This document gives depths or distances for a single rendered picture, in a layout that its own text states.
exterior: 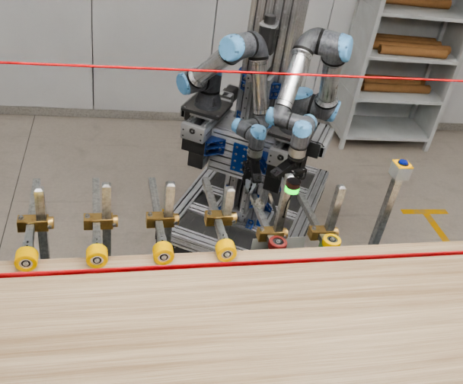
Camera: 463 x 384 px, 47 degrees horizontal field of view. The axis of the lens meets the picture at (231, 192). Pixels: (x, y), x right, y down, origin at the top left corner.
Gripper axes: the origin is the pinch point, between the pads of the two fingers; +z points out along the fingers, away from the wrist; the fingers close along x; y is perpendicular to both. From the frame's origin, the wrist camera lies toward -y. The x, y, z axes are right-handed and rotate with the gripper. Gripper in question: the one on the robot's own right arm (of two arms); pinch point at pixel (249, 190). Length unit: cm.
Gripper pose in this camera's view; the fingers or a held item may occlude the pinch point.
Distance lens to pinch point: 271.2
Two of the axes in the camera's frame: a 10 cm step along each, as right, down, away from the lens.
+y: -2.0, -5.8, 7.9
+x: -9.7, 0.1, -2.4
